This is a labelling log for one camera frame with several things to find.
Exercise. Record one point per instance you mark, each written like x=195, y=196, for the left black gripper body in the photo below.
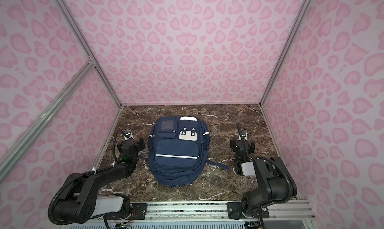
x=139, y=145

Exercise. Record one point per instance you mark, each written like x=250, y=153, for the navy blue student backpack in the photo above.
x=178, y=150

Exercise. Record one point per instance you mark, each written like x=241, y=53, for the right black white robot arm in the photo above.
x=275, y=185

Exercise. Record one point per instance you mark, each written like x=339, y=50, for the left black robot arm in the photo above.
x=78, y=200

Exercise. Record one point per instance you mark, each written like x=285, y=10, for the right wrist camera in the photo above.
x=243, y=135

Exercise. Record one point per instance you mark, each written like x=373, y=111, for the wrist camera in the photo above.
x=128, y=134
x=243, y=135

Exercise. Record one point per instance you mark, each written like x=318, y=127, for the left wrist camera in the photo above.
x=128, y=134

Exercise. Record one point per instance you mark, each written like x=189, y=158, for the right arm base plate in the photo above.
x=236, y=211

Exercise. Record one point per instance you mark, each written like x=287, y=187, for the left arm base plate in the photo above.
x=135, y=211

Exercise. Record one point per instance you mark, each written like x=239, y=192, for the aluminium diagonal frame bar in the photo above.
x=19, y=149

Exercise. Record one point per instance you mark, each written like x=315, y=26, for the aluminium front rail frame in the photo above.
x=296, y=214

